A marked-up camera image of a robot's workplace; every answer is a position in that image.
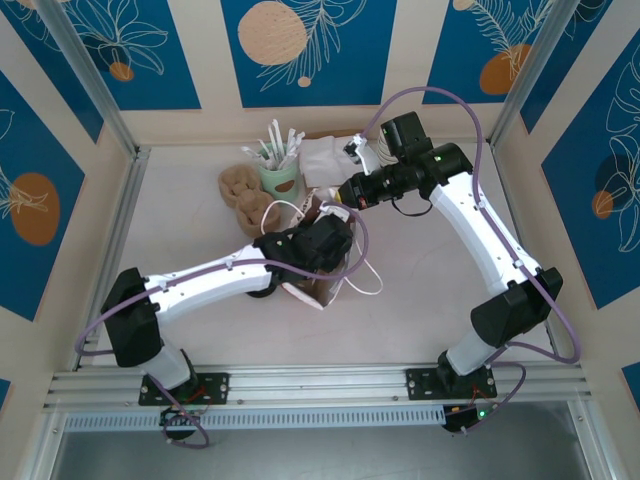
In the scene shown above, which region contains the white and red paper bag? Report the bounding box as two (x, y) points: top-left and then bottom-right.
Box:
(259, 185), (385, 311)

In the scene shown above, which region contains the brown cardboard napkin box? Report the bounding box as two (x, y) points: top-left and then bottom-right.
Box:
(299, 128), (371, 191)

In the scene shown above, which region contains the mint green straw holder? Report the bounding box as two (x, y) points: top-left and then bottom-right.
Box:
(257, 143), (304, 196)

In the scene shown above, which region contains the brown pulp cup carrier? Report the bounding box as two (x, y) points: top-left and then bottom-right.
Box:
(218, 166), (281, 236)

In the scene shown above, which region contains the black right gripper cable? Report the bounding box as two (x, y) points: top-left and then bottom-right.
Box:
(389, 197), (434, 218)

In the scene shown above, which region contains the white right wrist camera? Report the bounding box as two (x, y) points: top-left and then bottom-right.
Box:
(343, 133), (381, 176)

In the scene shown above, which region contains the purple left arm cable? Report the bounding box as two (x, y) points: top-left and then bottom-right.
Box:
(74, 203), (371, 449)

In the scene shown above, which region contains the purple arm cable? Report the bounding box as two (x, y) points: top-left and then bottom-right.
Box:
(74, 203), (371, 449)
(360, 87), (583, 437)

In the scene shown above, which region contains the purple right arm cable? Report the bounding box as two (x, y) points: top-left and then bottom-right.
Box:
(360, 87), (583, 437)

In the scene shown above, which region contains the aluminium frame side rail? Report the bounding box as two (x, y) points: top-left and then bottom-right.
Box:
(491, 143), (562, 362)
(74, 147), (151, 374)

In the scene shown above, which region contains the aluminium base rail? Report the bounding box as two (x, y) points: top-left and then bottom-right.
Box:
(42, 362), (601, 409)

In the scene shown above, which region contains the aluminium frame post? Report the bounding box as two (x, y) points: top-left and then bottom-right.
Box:
(37, 0), (151, 160)
(488, 0), (576, 151)

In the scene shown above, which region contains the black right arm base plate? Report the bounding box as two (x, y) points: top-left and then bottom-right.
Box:
(405, 367), (496, 401)

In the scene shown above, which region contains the white slotted cable duct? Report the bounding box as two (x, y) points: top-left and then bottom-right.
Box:
(64, 405), (446, 432)

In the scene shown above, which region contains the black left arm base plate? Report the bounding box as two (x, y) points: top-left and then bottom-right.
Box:
(138, 372), (231, 407)

